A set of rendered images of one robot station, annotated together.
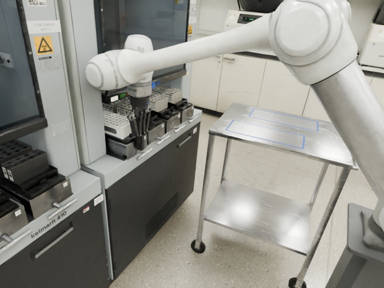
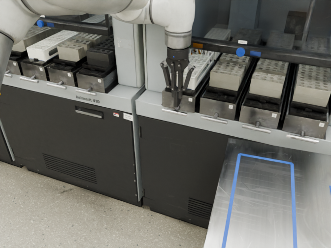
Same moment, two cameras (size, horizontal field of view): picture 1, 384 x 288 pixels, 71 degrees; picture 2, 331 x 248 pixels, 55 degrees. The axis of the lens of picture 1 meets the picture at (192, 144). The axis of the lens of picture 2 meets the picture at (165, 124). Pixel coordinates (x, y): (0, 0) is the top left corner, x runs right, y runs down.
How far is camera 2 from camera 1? 1.21 m
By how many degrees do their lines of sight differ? 72
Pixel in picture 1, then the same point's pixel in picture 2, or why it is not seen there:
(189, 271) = not seen: outside the picture
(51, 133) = (116, 44)
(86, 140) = (147, 67)
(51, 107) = (118, 24)
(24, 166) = (93, 54)
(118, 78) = not seen: hidden behind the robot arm
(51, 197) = (89, 82)
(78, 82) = not seen: hidden behind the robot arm
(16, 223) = (68, 80)
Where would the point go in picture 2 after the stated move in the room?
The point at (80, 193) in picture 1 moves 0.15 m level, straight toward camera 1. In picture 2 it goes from (111, 97) to (77, 107)
